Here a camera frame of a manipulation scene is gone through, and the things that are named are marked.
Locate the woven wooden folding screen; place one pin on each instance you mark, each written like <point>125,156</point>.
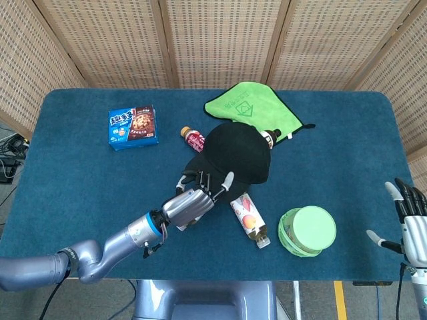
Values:
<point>217,40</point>

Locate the blue cookie box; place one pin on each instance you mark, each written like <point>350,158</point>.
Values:
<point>133,128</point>

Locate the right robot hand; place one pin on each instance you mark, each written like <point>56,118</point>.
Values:
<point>413,230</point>

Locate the dark tea bottle green label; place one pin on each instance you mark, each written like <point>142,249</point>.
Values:
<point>271,137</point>

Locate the silver robot torso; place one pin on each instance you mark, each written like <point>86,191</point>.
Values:
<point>207,300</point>

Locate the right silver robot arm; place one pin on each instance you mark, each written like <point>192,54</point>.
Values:
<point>420,293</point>

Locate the green plastic toy bucket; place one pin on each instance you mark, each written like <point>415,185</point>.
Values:
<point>310,230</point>

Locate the peach tea bottle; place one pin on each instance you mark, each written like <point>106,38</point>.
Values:
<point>248,216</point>

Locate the green cloth bag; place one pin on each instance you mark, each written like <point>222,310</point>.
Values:
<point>250,106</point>

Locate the black baseball cap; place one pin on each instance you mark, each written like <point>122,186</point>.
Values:
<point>237,153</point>

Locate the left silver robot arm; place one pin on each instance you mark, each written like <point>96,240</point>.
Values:
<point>100,250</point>

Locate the maroon label drink bottle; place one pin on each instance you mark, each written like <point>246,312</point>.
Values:
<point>195,140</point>

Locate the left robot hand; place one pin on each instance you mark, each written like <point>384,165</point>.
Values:
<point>188,208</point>

